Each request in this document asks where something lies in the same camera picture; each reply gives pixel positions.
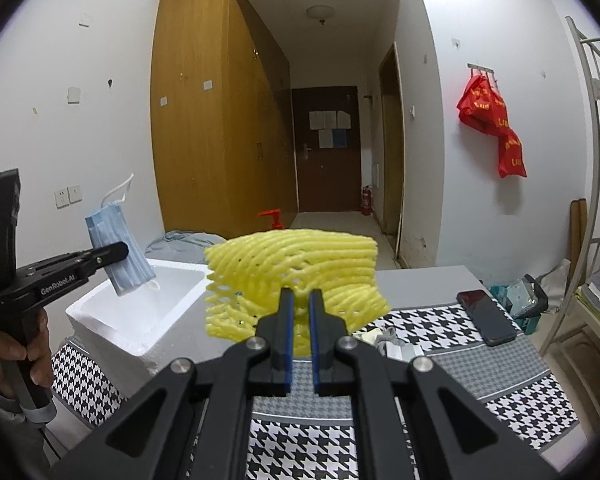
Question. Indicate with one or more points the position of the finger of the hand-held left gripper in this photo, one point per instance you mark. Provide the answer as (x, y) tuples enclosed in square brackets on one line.
[(107, 255)]

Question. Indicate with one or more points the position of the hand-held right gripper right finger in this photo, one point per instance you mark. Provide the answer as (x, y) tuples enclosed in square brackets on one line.
[(316, 320)]

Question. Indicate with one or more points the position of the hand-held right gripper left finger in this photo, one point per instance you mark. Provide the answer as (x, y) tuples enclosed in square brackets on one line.
[(287, 320)]

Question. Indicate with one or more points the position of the blue face mask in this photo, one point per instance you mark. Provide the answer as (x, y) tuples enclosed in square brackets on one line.
[(115, 222)]

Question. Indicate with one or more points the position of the white cloth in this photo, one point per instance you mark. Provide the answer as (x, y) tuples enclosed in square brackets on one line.
[(370, 335)]

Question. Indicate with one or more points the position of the yellow foam fruit net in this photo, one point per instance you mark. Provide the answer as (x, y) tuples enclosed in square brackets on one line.
[(290, 260)]

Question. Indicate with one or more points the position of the white foam box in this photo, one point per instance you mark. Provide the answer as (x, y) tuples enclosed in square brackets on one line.
[(130, 330)]

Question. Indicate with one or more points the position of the grey cloth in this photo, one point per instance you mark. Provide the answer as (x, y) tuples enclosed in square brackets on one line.
[(397, 347)]

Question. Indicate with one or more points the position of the person's left forearm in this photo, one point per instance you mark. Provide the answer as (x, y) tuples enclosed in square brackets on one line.
[(5, 435)]

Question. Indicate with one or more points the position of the grey bedding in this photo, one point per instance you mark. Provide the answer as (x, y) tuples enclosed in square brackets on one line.
[(180, 245)]

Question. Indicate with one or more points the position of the white red pump bottle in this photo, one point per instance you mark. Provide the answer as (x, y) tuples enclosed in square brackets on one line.
[(271, 219)]

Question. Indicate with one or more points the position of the red fire extinguisher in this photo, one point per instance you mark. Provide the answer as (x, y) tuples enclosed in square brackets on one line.
[(367, 202)]

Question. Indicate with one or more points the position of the dark brown door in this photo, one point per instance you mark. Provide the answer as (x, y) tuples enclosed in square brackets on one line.
[(330, 180)]

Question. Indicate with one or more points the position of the wooden wardrobe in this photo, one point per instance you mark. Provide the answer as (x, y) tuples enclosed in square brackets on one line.
[(205, 135)]

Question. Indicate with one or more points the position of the black smartphone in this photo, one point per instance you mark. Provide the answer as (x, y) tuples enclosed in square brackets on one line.
[(487, 317)]

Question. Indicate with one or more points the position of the houndstooth table cloth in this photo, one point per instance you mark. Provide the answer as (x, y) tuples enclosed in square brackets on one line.
[(480, 385)]

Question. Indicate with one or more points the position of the white paper sheet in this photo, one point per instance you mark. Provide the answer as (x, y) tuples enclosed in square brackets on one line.
[(315, 120), (325, 139), (343, 119), (329, 120)]

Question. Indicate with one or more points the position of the blue paper sheet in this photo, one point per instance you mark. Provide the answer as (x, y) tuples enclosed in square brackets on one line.
[(339, 138)]

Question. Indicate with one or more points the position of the wooden side door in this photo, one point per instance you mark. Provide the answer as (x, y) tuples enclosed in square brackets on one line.
[(392, 150)]

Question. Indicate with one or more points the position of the teal box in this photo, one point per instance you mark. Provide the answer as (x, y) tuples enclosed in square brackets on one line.
[(522, 305)]

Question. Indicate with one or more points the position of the white plastic bag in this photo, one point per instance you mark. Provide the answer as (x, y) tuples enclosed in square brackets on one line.
[(555, 280)]

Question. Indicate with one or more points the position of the red plastic bag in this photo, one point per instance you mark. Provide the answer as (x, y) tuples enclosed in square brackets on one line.
[(480, 105), (512, 157)]

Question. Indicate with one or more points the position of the wooden boards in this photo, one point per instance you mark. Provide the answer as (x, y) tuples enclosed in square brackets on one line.
[(578, 230)]

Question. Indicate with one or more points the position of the small white tube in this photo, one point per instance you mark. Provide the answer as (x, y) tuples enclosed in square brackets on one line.
[(597, 294)]

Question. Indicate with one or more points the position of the ceiling lamp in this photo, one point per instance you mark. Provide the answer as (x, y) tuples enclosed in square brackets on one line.
[(320, 12)]

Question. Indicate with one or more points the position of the metal bunk bed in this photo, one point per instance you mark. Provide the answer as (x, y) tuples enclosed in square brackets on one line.
[(592, 160)]

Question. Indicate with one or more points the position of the white wall socket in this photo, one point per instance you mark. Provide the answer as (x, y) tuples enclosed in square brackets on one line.
[(61, 198), (74, 194)]

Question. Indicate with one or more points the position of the metal wall hook rack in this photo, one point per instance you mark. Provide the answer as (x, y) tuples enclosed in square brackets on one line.
[(482, 70)]

